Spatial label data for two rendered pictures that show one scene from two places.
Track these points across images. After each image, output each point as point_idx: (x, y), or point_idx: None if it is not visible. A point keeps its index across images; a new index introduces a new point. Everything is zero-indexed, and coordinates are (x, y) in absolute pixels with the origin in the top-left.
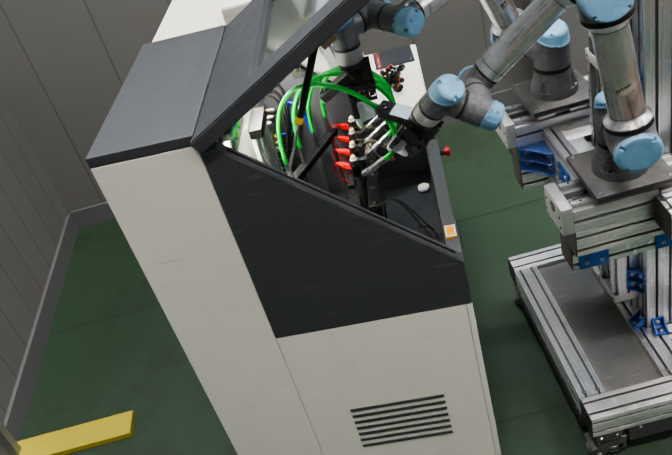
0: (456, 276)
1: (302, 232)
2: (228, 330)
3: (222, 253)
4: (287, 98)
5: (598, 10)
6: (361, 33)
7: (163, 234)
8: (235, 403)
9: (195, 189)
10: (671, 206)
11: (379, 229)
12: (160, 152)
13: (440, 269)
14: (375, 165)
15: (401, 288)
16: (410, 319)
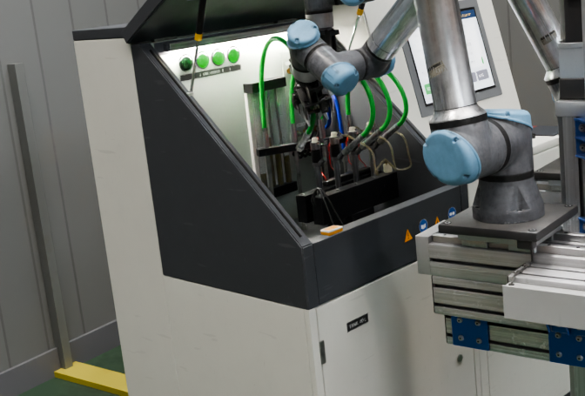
0: (295, 265)
1: (185, 156)
2: (134, 247)
3: (136, 157)
4: (264, 51)
5: None
6: (332, 2)
7: (104, 121)
8: (132, 340)
9: (125, 82)
10: (518, 271)
11: (238, 176)
12: (110, 37)
13: (282, 249)
14: (301, 137)
15: (252, 259)
16: (258, 305)
